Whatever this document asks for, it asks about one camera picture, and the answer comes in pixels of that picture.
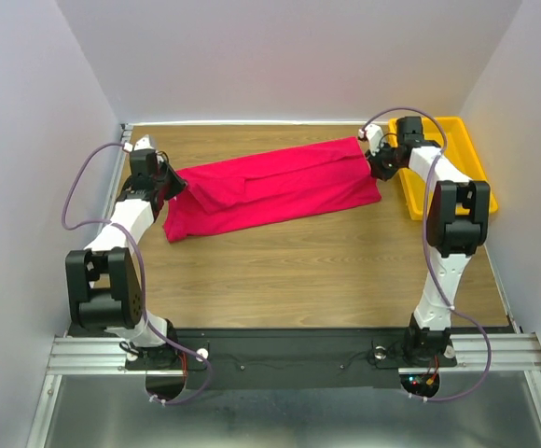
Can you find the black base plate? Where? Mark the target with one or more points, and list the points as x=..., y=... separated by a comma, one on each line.
x=206, y=360

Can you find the aluminium frame rail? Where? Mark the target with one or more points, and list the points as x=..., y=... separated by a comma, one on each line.
x=82, y=268

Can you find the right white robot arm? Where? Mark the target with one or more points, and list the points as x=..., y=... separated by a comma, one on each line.
x=455, y=224

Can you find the yellow plastic bin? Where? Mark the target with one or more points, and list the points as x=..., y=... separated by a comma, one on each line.
x=460, y=160

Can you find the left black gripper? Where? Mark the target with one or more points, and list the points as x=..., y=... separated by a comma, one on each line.
x=178, y=184

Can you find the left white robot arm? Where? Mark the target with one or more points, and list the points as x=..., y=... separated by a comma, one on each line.
x=106, y=280

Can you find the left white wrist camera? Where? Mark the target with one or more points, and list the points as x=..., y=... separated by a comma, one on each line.
x=147, y=142

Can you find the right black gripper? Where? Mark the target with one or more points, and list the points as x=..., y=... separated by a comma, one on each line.
x=375, y=167

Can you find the red t shirt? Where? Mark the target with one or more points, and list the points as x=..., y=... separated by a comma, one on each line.
x=271, y=187

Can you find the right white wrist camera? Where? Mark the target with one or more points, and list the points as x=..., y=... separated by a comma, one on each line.
x=371, y=136

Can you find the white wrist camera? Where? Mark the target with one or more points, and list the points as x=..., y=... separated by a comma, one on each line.
x=147, y=142
x=371, y=136

